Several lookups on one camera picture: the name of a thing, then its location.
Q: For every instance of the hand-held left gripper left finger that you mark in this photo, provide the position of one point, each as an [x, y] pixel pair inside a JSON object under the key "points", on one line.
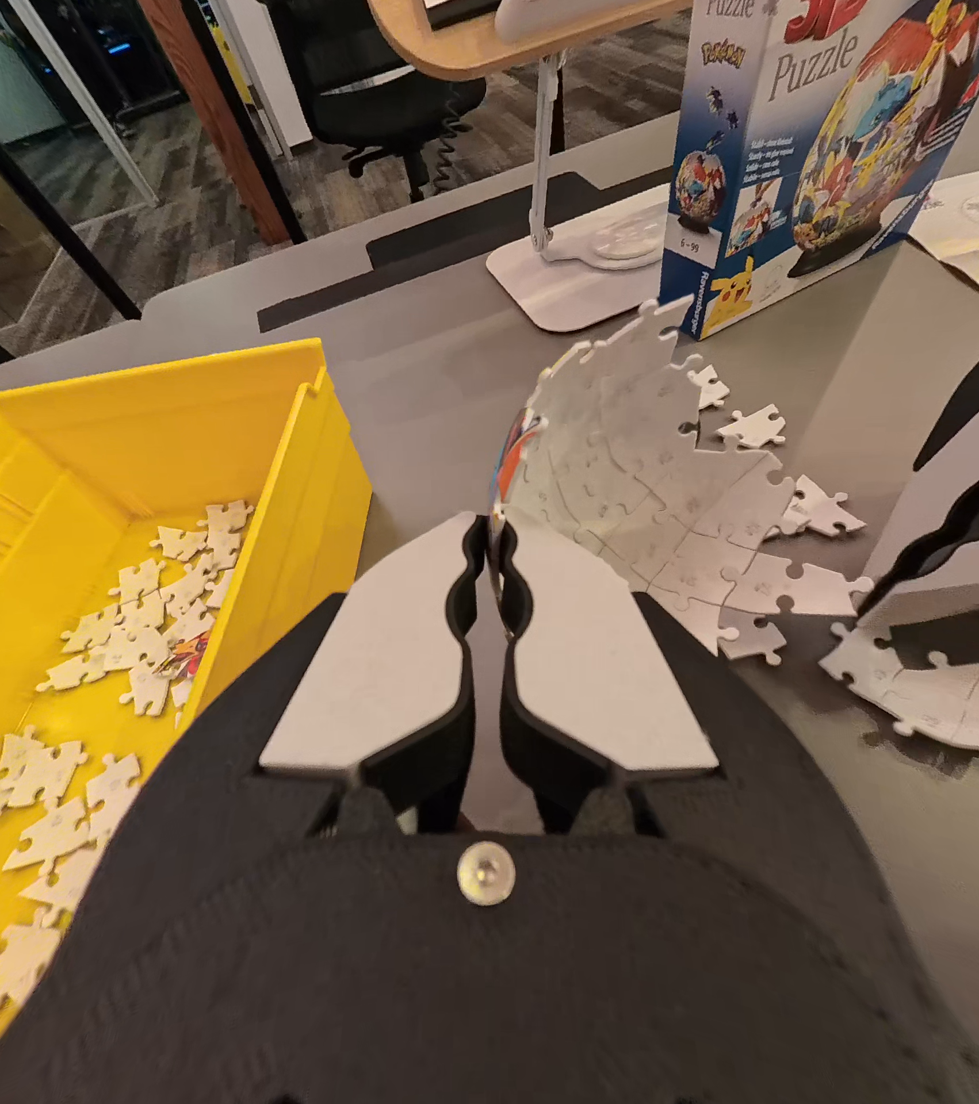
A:
{"points": [[369, 673]]}

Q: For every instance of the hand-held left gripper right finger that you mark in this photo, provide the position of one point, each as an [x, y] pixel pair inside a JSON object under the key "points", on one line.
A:
{"points": [[602, 690]]}

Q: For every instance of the joined white jigsaw section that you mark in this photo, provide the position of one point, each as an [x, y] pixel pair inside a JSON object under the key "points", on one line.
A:
{"points": [[929, 699]]}

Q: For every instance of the white jigsaw piece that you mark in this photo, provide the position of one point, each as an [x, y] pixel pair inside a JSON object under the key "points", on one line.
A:
{"points": [[822, 509], [753, 429], [708, 388]]}

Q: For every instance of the partly built puzzle ball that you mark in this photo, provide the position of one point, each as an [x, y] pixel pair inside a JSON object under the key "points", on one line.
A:
{"points": [[627, 448]]}

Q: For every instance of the pile of white puzzle pieces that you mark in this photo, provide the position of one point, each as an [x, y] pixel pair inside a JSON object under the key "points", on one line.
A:
{"points": [[140, 595]]}

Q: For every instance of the blue puzzle box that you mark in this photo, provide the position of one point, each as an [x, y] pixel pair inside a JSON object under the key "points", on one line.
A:
{"points": [[740, 172]]}

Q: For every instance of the yellow plastic bin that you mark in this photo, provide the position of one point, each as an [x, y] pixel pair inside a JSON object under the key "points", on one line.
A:
{"points": [[153, 431]]}

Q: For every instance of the white desk stand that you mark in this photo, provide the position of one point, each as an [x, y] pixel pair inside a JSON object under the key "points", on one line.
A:
{"points": [[558, 293]]}

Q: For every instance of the black office chair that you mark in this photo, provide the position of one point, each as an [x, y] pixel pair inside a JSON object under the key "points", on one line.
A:
{"points": [[386, 103]]}

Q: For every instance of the wooden board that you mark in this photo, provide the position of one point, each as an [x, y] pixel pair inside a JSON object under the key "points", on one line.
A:
{"points": [[472, 52]]}

